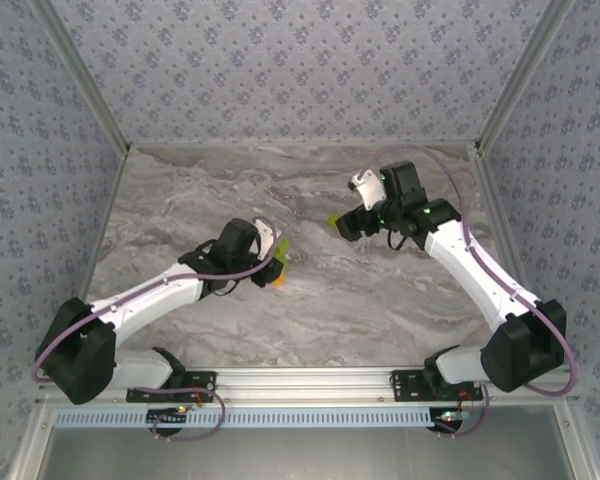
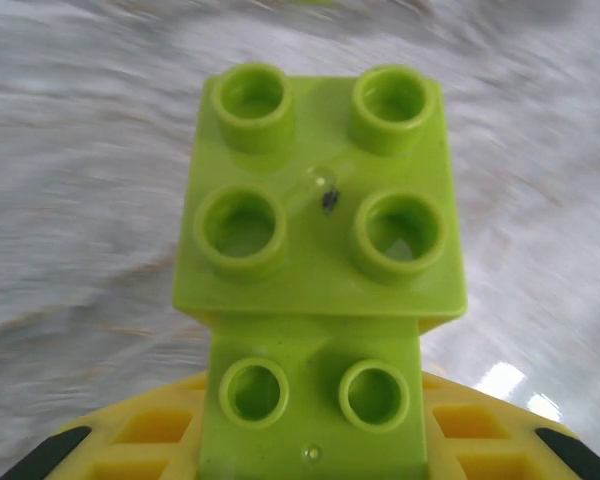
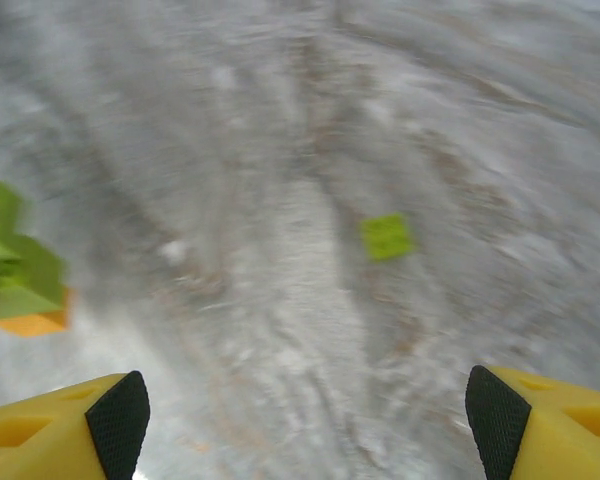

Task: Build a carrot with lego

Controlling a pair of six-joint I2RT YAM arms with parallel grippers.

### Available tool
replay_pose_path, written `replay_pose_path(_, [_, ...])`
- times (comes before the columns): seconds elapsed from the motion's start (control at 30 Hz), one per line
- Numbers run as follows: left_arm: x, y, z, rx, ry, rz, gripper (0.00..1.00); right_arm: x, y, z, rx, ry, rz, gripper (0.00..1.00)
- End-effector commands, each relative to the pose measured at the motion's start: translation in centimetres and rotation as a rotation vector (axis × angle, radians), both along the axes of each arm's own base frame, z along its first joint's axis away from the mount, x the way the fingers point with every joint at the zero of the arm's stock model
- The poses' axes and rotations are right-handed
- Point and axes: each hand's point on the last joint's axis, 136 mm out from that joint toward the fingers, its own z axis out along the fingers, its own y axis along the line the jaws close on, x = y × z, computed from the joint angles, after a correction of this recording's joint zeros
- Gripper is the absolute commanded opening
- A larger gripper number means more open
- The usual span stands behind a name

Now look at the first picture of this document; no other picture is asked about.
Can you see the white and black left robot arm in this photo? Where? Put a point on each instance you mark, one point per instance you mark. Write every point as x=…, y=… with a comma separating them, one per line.
x=145, y=302

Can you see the small circuit board with leds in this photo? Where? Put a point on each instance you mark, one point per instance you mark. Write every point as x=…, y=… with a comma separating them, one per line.
x=167, y=415
x=450, y=416

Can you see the orange lego brick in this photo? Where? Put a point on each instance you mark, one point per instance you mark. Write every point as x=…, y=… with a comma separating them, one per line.
x=278, y=281

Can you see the aluminium corner post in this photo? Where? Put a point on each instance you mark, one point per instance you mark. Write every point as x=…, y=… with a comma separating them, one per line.
x=525, y=75
x=87, y=75

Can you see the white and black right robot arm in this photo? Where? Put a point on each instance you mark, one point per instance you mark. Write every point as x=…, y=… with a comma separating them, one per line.
x=470, y=270

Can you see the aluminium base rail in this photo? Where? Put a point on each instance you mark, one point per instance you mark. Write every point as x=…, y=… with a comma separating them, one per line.
x=305, y=385

